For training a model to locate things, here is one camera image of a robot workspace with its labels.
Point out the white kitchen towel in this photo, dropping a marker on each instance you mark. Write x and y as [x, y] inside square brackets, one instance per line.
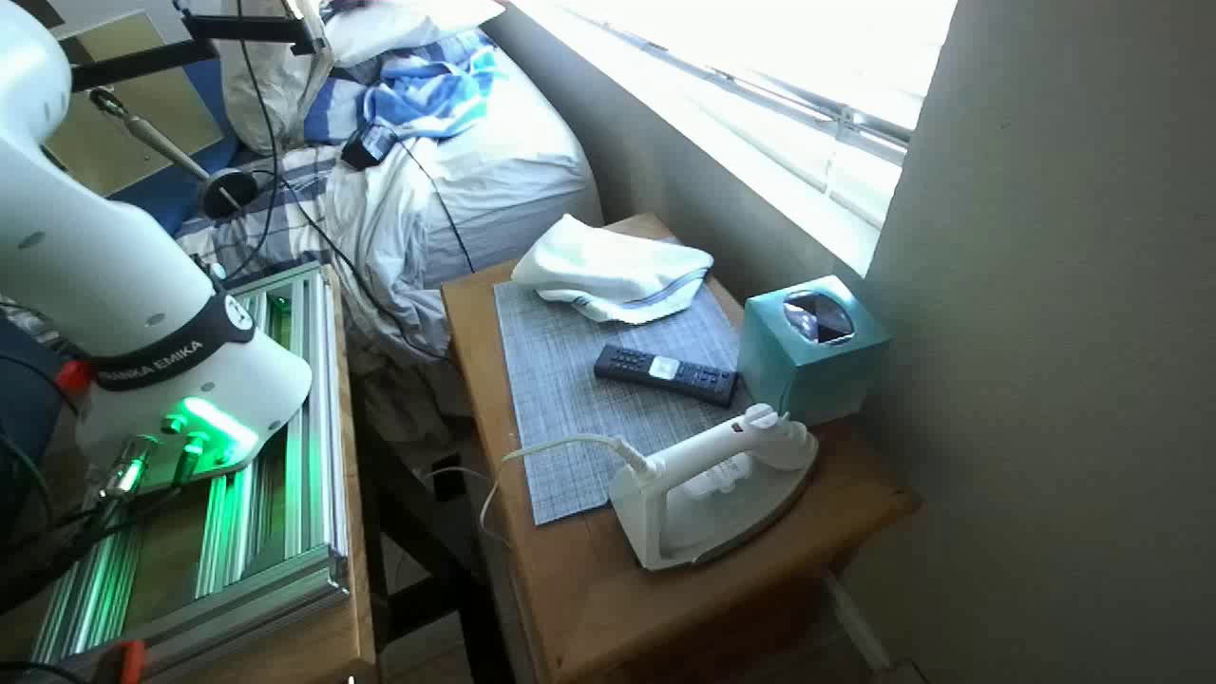
[610, 266]

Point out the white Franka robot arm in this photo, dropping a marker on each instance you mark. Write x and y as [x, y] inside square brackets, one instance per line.
[89, 266]

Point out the black remote control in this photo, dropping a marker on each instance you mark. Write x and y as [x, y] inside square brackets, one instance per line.
[667, 372]

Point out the grey checked placemat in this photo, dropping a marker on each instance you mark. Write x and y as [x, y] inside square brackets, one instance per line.
[555, 404]

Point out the teal tissue box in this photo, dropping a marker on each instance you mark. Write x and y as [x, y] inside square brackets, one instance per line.
[793, 365]

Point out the white clothes iron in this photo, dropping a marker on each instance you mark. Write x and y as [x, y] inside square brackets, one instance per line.
[708, 500]

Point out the wooden side table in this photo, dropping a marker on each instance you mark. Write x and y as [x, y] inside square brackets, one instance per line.
[708, 608]

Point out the blue white striped cloth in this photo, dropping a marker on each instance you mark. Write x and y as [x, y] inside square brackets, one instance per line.
[419, 96]

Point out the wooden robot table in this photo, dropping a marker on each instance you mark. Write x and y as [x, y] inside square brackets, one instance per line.
[323, 638]

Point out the grey pole with black base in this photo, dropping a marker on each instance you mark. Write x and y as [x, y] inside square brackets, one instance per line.
[152, 138]

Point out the red knob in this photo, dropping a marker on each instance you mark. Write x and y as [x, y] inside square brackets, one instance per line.
[73, 376]

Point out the black under-table frame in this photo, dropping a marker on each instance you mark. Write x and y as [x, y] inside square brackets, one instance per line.
[419, 533]

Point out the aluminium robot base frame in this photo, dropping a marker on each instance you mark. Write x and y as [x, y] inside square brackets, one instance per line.
[272, 505]

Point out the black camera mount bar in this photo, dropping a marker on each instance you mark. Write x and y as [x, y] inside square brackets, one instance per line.
[137, 59]

